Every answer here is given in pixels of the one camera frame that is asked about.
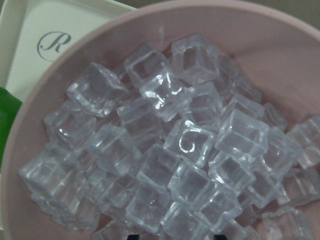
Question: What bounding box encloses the pink bowl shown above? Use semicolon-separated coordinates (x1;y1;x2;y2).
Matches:
1;0;320;240

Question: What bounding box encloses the green lime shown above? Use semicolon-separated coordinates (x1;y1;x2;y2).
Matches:
0;87;22;166

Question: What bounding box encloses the cream rabbit tray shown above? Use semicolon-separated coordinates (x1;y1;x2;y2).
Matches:
0;0;134;101

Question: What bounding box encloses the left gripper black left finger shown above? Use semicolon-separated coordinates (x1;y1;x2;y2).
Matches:
127;234;140;240

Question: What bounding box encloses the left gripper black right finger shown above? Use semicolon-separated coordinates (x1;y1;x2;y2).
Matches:
213;234;227;240

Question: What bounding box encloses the pile of clear ice cubes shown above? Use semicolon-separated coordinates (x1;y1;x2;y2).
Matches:
18;34;320;240

